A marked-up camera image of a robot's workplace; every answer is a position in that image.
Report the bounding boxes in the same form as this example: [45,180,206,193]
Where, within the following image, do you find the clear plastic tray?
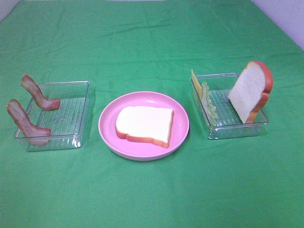
[14,81,91,152]
[191,73,269,139]

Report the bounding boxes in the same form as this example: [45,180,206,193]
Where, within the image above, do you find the yellow cheese slice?
[191,69,203,100]

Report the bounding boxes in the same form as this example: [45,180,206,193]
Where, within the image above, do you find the green lettuce leaf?
[201,81,218,125]

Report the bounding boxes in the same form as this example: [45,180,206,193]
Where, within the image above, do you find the bread slice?
[228,60,273,124]
[115,106,174,148]

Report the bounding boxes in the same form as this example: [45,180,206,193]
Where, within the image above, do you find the left clear plastic tray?
[14,81,91,152]

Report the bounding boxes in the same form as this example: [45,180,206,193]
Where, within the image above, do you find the pink round plate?
[98,91,190,161]

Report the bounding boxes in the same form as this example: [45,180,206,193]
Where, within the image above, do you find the green tablecloth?
[0,0,304,228]

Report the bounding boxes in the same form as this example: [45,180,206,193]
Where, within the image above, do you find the right clear plastic tray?
[191,73,269,139]

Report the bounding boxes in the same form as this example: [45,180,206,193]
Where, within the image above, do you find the bacon strip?
[6,99,51,146]
[20,75,60,111]

